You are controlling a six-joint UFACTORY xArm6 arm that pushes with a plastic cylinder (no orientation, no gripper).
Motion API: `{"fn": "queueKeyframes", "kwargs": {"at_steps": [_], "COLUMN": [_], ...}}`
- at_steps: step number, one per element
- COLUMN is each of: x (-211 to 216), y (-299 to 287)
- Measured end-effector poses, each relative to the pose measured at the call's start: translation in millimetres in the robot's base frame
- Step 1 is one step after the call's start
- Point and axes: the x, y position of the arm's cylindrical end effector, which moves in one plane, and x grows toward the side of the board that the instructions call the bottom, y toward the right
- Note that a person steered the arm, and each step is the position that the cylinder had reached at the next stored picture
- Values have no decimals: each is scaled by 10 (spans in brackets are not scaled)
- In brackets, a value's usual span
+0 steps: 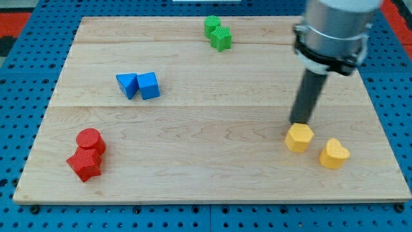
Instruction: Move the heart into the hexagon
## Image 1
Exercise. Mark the blue triangle block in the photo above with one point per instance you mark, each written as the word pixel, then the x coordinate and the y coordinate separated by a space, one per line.
pixel 128 84

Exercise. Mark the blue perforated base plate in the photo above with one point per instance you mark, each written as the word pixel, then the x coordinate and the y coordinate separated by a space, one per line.
pixel 28 77

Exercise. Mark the green cylinder block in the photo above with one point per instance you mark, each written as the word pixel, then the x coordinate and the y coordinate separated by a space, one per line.
pixel 210 23

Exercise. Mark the wooden board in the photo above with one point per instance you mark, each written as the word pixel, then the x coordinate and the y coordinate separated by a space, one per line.
pixel 216 133

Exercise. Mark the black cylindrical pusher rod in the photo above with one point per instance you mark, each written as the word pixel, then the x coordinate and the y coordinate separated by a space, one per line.
pixel 307 96

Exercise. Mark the yellow hexagon block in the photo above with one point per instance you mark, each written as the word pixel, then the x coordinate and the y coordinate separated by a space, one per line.
pixel 298 137

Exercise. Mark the red cylinder block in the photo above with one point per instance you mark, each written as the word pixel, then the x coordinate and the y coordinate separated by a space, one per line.
pixel 90 138

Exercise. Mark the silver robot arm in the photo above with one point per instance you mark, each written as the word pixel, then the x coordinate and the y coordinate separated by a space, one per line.
pixel 332 36

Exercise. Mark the blue cube block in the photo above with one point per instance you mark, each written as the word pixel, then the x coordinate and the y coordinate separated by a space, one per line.
pixel 148 85

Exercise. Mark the yellow heart block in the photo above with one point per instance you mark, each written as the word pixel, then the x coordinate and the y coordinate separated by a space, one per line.
pixel 334 155

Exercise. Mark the red star block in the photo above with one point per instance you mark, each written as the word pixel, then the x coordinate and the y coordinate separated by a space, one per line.
pixel 85 163

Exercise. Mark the green star block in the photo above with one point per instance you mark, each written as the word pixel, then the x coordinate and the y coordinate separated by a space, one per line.
pixel 221 38

